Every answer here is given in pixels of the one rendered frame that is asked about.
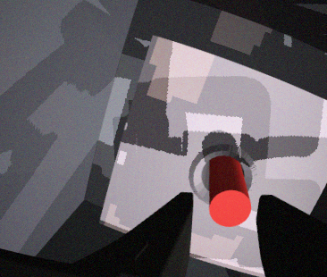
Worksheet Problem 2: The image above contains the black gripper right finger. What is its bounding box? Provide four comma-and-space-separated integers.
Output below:
256, 194, 327, 277

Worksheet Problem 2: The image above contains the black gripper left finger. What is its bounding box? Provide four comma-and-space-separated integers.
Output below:
0, 192, 193, 277

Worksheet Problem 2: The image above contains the red peg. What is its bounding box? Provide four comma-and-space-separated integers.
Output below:
209, 155, 251, 228

